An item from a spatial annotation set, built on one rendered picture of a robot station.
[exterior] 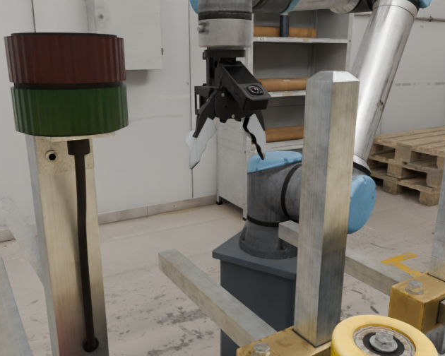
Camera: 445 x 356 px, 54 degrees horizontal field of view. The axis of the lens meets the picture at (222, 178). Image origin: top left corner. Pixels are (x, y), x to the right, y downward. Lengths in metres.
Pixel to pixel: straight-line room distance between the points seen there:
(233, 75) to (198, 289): 0.34
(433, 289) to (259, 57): 2.96
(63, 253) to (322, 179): 0.24
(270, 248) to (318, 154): 0.79
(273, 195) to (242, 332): 0.64
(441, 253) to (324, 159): 0.30
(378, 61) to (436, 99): 3.88
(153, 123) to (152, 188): 0.47
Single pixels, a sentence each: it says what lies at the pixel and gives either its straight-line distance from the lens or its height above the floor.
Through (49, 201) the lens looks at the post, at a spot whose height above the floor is 1.04.
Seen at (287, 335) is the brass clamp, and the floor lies 0.83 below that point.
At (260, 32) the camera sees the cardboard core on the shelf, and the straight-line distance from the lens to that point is 3.23.
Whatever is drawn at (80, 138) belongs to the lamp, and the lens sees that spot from 0.24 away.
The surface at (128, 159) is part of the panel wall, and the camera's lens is 3.10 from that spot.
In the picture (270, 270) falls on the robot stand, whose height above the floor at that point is 0.59.
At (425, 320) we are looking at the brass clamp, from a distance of 0.64.
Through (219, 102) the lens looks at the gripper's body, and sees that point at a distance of 0.74.
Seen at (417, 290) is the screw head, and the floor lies 0.84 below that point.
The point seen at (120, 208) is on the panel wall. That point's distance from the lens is 3.17.
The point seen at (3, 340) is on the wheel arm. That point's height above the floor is 0.86.
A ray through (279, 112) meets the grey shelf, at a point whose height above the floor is 0.69.
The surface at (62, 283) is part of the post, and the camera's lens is 0.32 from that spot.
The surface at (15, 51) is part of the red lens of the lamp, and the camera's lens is 0.24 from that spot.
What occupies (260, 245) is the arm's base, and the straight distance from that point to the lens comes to 1.19.
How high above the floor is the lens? 1.13
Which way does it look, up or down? 16 degrees down
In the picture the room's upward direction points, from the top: straight up
